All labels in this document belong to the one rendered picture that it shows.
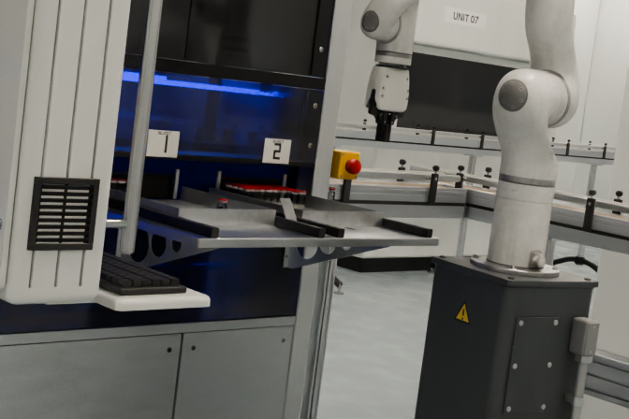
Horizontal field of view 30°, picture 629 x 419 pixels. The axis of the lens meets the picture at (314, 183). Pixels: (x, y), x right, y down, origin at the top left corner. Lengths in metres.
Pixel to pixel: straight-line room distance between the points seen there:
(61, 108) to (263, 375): 1.31
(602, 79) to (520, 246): 9.47
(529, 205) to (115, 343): 0.96
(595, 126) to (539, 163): 9.45
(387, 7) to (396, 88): 0.20
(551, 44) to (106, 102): 1.02
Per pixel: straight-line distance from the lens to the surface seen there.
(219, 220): 2.45
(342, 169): 3.02
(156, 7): 1.95
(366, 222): 2.74
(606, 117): 11.85
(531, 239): 2.49
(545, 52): 2.53
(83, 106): 1.88
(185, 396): 2.85
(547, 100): 2.42
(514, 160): 2.47
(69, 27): 1.86
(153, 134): 2.64
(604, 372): 3.37
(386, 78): 2.67
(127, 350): 2.71
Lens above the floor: 1.21
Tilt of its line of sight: 5 degrees down
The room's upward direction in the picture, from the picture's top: 7 degrees clockwise
